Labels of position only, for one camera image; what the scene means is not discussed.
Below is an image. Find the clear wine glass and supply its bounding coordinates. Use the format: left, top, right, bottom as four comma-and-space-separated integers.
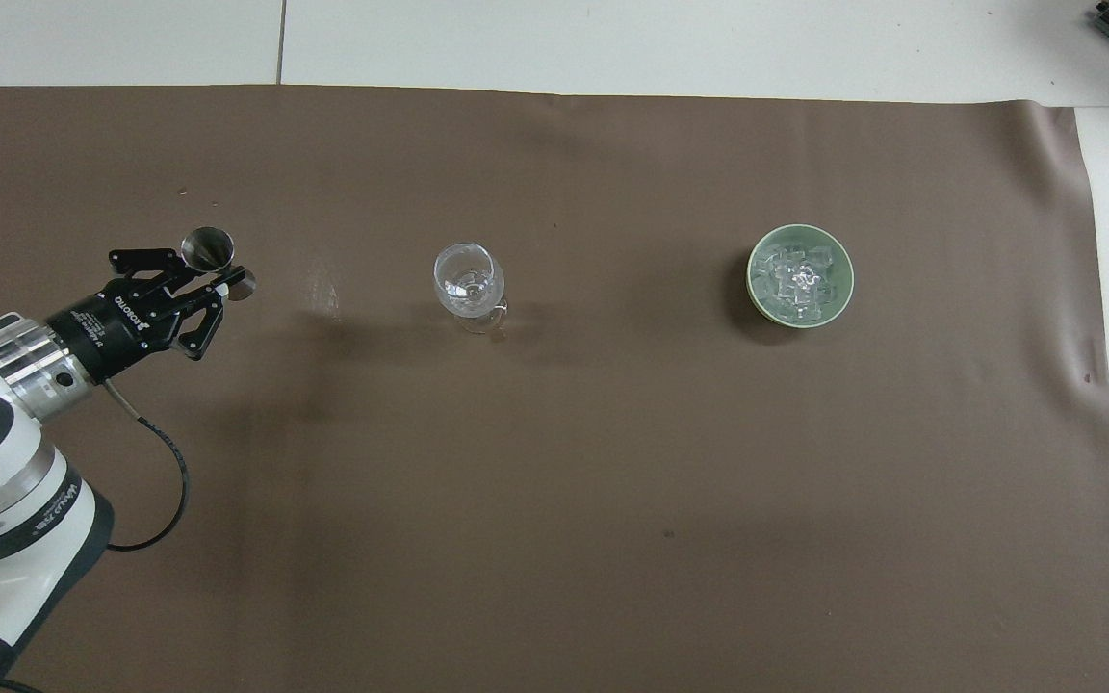
432, 242, 510, 337

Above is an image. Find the green ceramic bowl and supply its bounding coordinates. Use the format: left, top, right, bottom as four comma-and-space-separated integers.
745, 223, 856, 330

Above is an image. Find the silver metal jigger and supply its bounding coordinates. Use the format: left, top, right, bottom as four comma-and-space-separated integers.
180, 226, 258, 302

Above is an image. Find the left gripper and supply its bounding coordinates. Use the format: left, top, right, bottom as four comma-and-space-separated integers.
45, 247, 230, 383

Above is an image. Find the clear ice cube pile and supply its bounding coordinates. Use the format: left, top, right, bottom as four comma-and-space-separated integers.
753, 243, 844, 319

